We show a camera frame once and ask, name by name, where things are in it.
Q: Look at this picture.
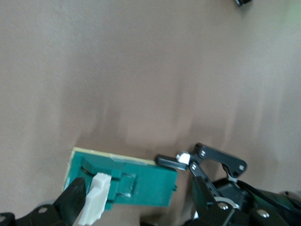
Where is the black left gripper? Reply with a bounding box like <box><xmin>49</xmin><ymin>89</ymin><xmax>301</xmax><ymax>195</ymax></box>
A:
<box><xmin>155</xmin><ymin>142</ymin><xmax>301</xmax><ymax>226</ymax></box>

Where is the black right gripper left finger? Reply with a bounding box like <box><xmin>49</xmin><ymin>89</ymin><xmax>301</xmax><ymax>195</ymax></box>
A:
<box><xmin>0</xmin><ymin>177</ymin><xmax>87</xmax><ymax>226</ymax></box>

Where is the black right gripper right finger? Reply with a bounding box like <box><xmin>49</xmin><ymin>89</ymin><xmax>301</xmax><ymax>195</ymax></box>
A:
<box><xmin>185</xmin><ymin>176</ymin><xmax>290</xmax><ymax>226</ymax></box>

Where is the white switch lever handle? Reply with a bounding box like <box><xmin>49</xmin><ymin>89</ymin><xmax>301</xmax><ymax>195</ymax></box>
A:
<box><xmin>77</xmin><ymin>172</ymin><xmax>112</xmax><ymax>226</ymax></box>

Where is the green load switch base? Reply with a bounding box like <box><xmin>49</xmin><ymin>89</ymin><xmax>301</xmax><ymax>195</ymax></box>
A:
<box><xmin>61</xmin><ymin>147</ymin><xmax>178</xmax><ymax>210</ymax></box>

